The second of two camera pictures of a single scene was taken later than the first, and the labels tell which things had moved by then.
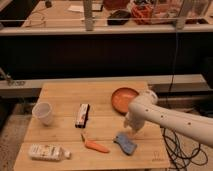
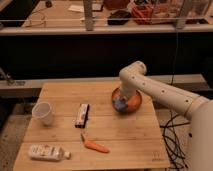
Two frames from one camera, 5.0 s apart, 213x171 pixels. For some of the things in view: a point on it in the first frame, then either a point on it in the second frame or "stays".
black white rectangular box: (82, 115) stays
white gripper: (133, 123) to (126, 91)
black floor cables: (178, 154) stays
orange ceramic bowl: (121, 98) stays
